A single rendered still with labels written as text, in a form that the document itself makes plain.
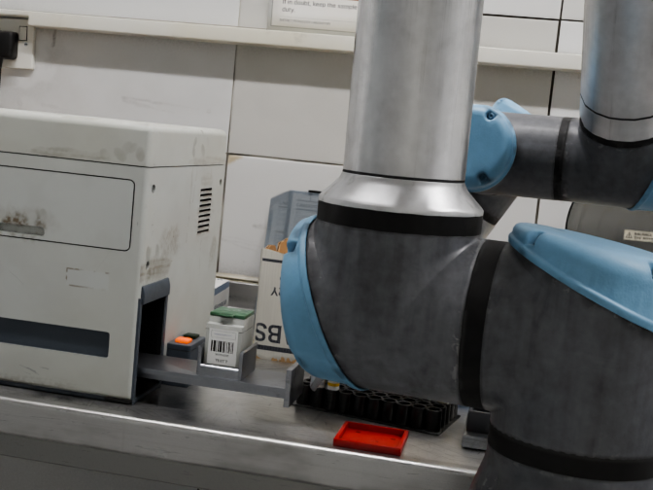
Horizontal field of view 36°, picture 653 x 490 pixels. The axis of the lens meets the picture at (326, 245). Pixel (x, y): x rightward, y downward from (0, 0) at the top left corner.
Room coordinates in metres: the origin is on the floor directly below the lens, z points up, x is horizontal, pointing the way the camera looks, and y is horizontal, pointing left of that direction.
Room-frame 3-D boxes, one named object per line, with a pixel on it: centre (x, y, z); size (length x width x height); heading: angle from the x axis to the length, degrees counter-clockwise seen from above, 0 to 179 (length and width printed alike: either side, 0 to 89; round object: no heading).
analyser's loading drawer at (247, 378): (1.07, 0.12, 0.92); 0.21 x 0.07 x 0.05; 79
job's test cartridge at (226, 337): (1.06, 0.10, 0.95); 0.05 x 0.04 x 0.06; 169
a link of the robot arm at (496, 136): (0.92, -0.15, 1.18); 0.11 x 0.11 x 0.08; 71
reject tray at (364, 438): (0.99, -0.07, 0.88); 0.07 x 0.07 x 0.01; 79
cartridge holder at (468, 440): (1.04, -0.19, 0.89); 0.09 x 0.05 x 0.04; 169
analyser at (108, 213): (1.19, 0.29, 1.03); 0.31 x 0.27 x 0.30; 79
